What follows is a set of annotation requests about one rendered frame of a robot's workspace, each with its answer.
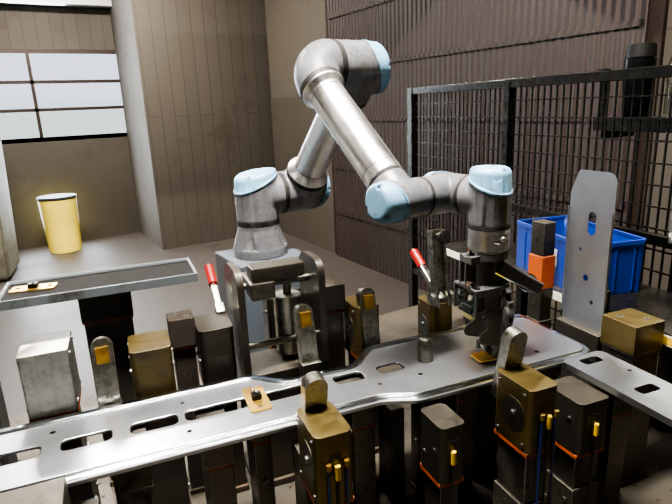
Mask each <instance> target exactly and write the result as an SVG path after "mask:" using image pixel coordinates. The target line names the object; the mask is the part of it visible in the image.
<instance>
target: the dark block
mask: <svg viewBox="0 0 672 504"><path fill-rule="evenodd" d="M325 288H326V309H327V329H328V350H329V361H328V362H323V371H325V370H330V369H334V368H338V367H343V366H346V364H345V339H344V314H343V312H345V309H346V307H345V284H344V283H343V282H342V281H340V280H339V279H337V278H336V277H335V276H333V275H331V276H325Z"/></svg>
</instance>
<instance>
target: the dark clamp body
mask: <svg viewBox="0 0 672 504"><path fill-rule="evenodd" d="M194 320H195V329H196V337H197V347H196V350H197V351H196V354H197V359H198V367H199V368H198V370H199V374H200V376H201V379H202V382H203V385H204V384H209V383H213V382H218V381H222V380H227V379H231V378H236V377H238V376H237V366H236V356H235V345H234V335H233V325H232V323H231V321H230V319H229V318H228V316H227V314H226V313H219V314H216V313H212V314H207V315H201V316H196V317H194ZM223 408H224V411H225V412H229V411H233V410H237V409H238V407H237V402H233V403H229V404H225V405H223ZM234 448H235V457H236V466H234V474H235V484H236V493H240V492H243V491H246V490H249V489H250V486H249V482H248V480H247V475H246V465H245V455H244V444H243V442H239V443H235V444H234Z"/></svg>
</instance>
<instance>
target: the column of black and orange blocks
mask: <svg viewBox="0 0 672 504"><path fill-rule="evenodd" d="M555 235H556V222H554V221H550V220H546V219H540V220H533V221H532V235H531V253H529V263H528V273H531V274H533V275H534V276H535V277H536V278H537V280H538V281H540V282H542V283H543V284H544V286H543V288H542V290H541V291H540V293H539V294H535V293H533V292H531V291H530V292H528V308H527V315H526V317H528V318H530V319H532V320H534V321H536V322H538V323H540V324H542V325H544V326H546V327H548V328H551V319H549V318H550V310H551V295H552V287H554V273H555V259H556V256H555V255H554V250H555Z"/></svg>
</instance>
